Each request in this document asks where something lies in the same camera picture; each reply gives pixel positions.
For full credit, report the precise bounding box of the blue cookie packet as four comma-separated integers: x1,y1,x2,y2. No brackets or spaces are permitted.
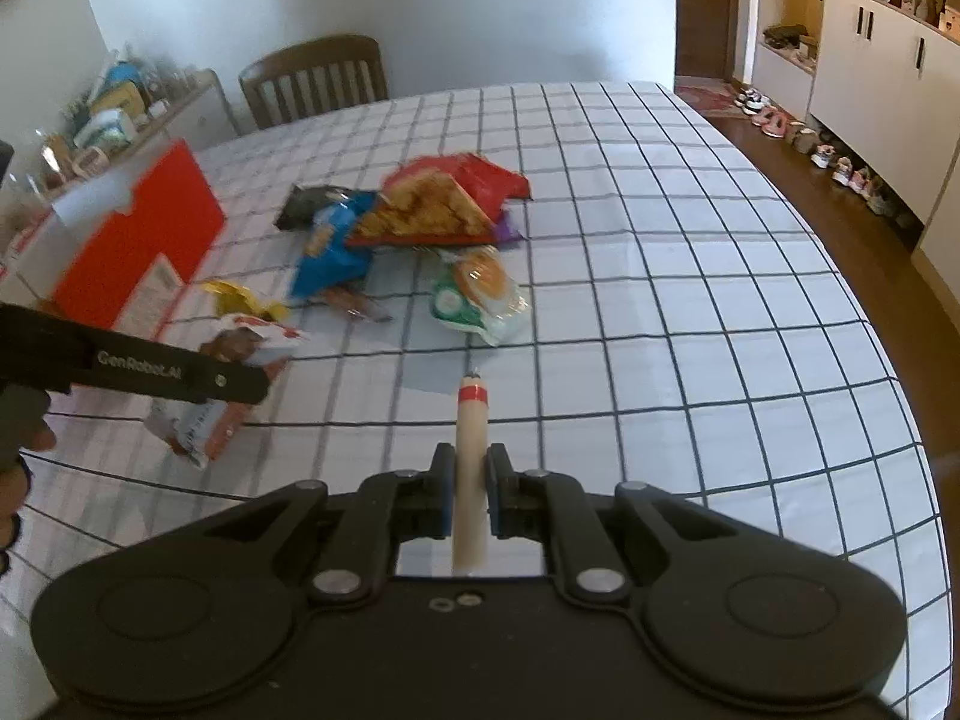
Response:
288,190,377,301

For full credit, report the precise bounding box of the green bun packet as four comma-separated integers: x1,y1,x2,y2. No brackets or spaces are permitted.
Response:
430,245,530,346

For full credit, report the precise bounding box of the yellow candy packet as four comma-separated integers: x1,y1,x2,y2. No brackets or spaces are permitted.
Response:
202,280,288,322

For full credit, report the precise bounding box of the white orange snack wrapper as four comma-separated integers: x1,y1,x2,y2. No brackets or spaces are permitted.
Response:
143,314,308,468

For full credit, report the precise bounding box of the dark wooden chair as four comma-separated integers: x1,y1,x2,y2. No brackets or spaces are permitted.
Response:
238,34,389,130

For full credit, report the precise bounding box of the red cardboard box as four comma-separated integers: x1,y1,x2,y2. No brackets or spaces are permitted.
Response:
2,140,226,340

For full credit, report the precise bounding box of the small brown wrapped snack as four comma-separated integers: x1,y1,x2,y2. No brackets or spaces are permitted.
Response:
320,286,392,323

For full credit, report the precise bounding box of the small white clock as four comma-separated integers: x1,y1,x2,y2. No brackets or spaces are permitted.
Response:
71,146,110,181

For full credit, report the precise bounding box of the red chips bag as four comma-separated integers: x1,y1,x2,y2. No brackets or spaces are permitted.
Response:
347,153,532,247

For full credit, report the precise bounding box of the yellow blue lunch bag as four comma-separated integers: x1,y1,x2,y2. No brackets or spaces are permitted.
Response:
88,62,148,121

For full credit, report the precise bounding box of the white wall cabinet unit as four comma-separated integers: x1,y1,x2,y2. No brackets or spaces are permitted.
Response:
757,0,958,289

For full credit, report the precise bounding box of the wooden sideboard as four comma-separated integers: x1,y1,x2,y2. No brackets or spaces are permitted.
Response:
3,70,239,200

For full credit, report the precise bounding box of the tissue pack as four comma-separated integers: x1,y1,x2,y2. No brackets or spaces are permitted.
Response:
73,107,137,154

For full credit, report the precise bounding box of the beige sausage stick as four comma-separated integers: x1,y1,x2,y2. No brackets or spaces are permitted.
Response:
451,371,488,575

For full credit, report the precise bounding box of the left hand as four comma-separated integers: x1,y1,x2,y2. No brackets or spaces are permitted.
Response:
0,383,55,574

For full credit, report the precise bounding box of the purple snack packet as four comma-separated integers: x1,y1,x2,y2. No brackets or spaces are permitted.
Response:
493,210,526,245

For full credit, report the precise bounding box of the checkered white tablecloth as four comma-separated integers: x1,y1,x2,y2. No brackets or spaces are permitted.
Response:
2,83,953,718

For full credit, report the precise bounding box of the dark green snack packet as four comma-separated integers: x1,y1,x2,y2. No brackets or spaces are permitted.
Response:
274,185,353,232

